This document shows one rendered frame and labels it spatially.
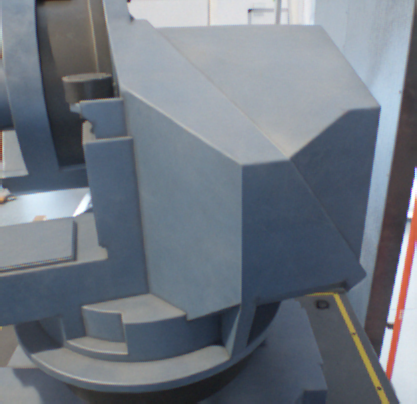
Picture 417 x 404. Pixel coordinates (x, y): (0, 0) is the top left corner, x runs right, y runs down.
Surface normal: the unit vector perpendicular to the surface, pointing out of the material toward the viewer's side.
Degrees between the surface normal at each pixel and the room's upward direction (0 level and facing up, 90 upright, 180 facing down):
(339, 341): 0
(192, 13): 90
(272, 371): 0
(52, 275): 90
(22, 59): 64
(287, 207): 90
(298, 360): 0
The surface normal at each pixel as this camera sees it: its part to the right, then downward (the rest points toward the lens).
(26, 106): 0.27, 0.33
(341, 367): -0.03, -0.91
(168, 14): -0.03, 0.40
